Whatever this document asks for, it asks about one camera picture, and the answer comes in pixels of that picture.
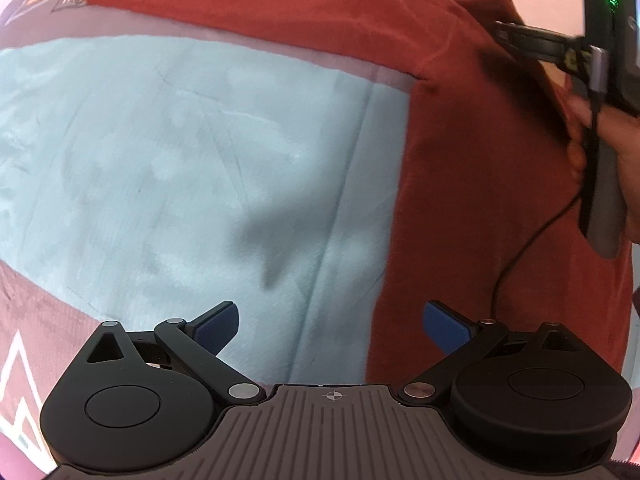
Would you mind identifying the dark red knit sweater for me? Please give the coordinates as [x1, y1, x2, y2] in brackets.
[89, 0, 632, 386]

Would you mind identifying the person's right hand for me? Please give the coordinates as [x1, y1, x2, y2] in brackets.
[565, 93, 640, 246]

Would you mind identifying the teal grey patterned bedsheet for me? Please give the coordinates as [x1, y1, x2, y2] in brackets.
[1, 0, 412, 479]

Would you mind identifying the black cable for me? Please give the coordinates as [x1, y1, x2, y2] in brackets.
[489, 44, 611, 321]

